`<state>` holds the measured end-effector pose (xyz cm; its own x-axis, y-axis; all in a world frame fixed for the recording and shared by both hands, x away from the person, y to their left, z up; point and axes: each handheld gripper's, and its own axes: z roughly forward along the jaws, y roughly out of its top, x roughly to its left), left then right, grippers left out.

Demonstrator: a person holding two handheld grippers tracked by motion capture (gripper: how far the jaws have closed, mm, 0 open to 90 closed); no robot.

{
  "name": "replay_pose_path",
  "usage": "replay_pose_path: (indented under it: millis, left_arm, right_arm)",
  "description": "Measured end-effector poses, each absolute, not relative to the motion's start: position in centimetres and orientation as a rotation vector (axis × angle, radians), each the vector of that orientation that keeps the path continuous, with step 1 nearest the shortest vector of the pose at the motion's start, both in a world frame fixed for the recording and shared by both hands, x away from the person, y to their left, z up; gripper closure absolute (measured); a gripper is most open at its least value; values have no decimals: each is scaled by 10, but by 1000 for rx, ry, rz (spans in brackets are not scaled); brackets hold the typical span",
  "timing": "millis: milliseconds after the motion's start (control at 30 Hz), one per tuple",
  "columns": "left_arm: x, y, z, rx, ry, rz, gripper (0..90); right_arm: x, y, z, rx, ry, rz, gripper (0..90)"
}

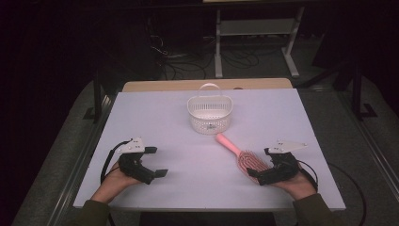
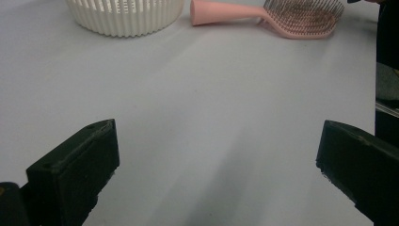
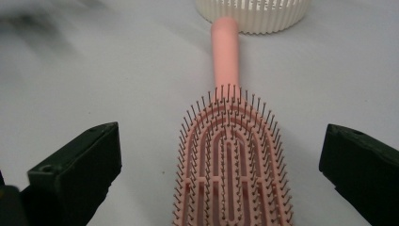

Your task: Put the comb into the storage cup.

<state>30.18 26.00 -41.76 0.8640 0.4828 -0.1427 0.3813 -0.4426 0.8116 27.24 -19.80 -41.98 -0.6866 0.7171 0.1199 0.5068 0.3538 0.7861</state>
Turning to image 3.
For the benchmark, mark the pink hairbrush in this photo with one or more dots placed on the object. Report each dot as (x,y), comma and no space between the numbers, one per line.
(226,62)

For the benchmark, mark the white plastic basket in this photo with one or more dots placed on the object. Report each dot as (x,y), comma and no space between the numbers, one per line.
(260,17)

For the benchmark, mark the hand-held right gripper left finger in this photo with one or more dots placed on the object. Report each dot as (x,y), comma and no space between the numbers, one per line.
(78,169)

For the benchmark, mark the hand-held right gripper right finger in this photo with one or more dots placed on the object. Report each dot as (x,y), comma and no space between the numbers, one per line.
(363,166)

